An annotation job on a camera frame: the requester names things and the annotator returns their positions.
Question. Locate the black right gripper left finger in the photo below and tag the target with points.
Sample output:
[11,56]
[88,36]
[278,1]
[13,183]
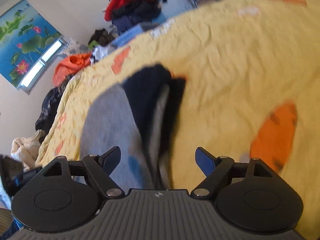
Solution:
[98,170]

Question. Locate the beige garment on floor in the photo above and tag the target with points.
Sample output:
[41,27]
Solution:
[26,150]

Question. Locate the grey garment beside pile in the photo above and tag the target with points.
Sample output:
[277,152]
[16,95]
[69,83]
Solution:
[172,8]

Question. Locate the blue floral pillow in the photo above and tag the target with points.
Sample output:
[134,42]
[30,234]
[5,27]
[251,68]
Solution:
[73,47]

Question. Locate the lotus flower window blind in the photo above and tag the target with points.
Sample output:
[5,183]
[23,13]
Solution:
[25,37]

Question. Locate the light blue folded towel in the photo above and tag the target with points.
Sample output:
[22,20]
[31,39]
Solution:
[130,34]

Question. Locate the white crumpled garment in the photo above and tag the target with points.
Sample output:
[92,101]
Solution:
[101,52]

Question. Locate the orange plastic bag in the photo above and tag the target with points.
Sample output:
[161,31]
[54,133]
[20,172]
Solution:
[70,66]

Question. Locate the yellow carrot print quilt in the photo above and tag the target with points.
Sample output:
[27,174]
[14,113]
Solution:
[241,59]

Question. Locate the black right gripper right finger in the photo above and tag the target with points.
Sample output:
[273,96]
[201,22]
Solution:
[216,170]

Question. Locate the grey navy knit sweater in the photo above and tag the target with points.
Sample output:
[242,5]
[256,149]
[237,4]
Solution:
[137,116]

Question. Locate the dark patterned clothes heap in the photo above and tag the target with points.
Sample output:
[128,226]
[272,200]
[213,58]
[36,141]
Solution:
[50,105]

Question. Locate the navy garment in pile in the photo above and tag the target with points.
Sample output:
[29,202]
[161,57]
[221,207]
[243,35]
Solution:
[134,13]

